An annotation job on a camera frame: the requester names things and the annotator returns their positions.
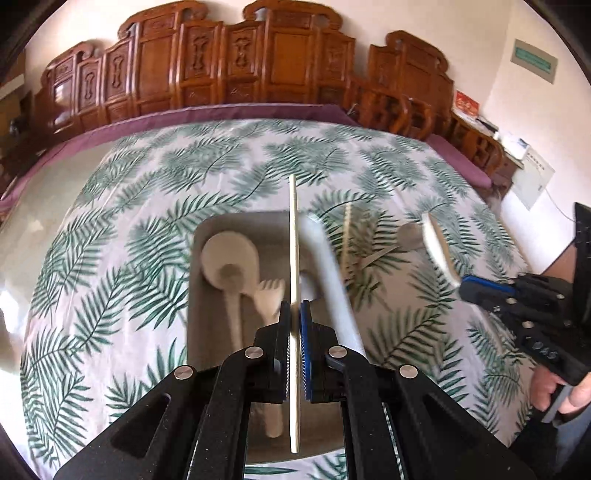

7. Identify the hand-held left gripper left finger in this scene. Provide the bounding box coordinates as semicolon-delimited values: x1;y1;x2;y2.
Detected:
53;300;293;480

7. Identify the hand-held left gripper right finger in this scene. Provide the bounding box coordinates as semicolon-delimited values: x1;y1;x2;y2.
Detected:
299;300;539;480

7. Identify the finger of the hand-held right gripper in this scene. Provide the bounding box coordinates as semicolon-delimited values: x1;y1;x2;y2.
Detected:
462;288;518;317
460;274;518;297

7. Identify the beige fork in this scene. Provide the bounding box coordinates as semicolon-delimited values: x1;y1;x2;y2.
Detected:
252;279;287;334

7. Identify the rectangular metal tray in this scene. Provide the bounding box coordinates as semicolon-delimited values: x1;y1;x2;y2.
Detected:
186;210;371;467

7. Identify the large beige spoon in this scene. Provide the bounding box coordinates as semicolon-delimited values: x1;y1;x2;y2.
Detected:
200;231;283;439

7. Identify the person's right forearm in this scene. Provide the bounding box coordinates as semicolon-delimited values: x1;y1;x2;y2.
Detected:
538;203;591;296

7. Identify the person's right hand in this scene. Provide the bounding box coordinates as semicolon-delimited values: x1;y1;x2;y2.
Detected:
530;364;591;416

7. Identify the wooden side table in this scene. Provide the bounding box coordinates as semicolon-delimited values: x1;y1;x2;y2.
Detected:
475;115;525;195

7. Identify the purple armchair cushion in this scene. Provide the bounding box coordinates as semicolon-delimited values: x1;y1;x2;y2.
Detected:
425;134;491;188

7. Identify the white desk phone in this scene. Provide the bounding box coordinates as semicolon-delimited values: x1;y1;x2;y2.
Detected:
501;131;530;160

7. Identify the red box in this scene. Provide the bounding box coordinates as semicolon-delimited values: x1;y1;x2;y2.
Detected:
453;89;481;116

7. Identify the green leaf print tablecloth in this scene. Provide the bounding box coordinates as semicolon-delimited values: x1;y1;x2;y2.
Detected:
21;117;533;480

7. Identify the carved wooden armchair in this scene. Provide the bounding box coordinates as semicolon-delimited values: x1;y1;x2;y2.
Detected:
348;30;505;186

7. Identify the carved wooden sofa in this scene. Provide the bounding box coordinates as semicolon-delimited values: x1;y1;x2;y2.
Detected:
0;0;370;214

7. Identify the white wall distribution box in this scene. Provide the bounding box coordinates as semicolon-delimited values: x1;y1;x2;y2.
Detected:
512;148;555;211

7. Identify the grey green wall panel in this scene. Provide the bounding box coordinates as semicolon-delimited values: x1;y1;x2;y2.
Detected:
512;39;557;85

